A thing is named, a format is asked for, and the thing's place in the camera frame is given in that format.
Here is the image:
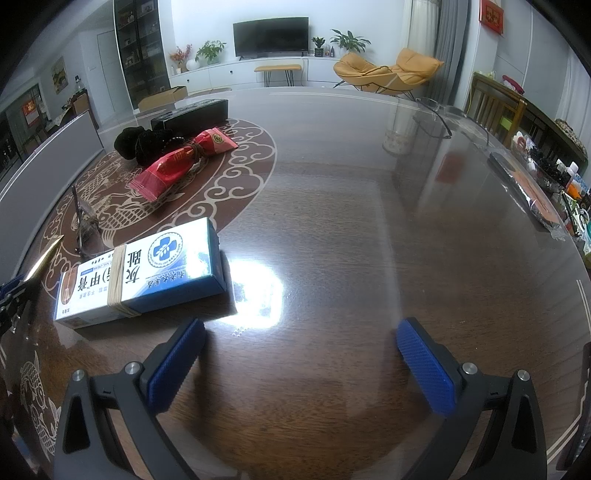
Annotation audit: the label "framed wall picture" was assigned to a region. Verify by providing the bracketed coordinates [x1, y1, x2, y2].
[50, 56, 66, 95]

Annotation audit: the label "white door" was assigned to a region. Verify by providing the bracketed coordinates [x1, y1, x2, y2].
[95, 30, 121, 123]

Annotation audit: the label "red wall hanging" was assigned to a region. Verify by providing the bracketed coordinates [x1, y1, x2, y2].
[479, 0, 505, 35]

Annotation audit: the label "orange rocking chair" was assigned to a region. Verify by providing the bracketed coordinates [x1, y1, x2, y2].
[333, 47, 445, 97]

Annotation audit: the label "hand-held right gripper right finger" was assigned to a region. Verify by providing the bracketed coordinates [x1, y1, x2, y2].
[396, 318, 550, 480]

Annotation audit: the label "large leafy potted plant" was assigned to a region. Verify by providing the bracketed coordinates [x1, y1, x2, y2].
[330, 29, 371, 58]

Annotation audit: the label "black glass display cabinet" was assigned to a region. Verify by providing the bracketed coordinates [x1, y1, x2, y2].
[113, 0, 178, 110]

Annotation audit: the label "thin frame eyeglasses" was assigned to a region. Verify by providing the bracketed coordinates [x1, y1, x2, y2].
[412, 97, 491, 139]

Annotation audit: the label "brown patterned wooden desktop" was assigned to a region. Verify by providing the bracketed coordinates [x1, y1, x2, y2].
[0, 85, 591, 480]

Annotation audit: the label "white covered standing air conditioner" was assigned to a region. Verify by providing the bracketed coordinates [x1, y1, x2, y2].
[402, 0, 439, 61]

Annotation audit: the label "black printed box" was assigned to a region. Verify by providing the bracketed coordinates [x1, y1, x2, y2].
[151, 98, 229, 134]

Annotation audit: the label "bushy green potted plant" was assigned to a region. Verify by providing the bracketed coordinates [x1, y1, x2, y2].
[195, 40, 227, 64]

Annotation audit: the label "brown cardboard box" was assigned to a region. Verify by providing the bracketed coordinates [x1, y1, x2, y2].
[139, 85, 188, 112]

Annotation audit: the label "white television cabinet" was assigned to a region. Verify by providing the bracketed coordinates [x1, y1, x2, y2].
[168, 55, 352, 93]

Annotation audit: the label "dark frame eyeglasses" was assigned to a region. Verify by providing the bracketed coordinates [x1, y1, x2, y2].
[71, 182, 102, 257]

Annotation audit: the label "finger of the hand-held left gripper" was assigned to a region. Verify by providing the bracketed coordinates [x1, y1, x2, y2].
[0, 274, 44, 303]
[0, 298, 26, 333]

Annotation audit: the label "red flower vase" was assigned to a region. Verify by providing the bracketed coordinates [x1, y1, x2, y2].
[168, 45, 192, 75]

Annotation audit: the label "red snack packet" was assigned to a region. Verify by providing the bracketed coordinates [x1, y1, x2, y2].
[128, 128, 239, 202]

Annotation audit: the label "black flat television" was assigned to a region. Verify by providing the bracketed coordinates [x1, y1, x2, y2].
[232, 17, 309, 58]

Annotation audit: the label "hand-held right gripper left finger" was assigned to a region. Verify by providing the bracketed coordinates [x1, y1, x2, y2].
[54, 318, 206, 480]

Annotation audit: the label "small wooden bench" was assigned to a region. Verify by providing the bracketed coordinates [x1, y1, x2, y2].
[255, 65, 302, 88]

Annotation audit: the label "silver foil packet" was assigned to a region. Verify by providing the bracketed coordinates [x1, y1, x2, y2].
[489, 151, 564, 232]

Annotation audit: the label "blue white ointment box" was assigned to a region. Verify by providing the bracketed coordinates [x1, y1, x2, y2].
[53, 217, 228, 329]

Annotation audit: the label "pile of small bottles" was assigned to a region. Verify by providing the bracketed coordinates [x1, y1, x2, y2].
[510, 131, 591, 259]

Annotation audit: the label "brown wooden chair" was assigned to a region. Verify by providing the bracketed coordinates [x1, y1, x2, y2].
[470, 71, 527, 139]

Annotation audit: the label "tan rubber band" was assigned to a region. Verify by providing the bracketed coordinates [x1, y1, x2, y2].
[106, 244, 141, 319]

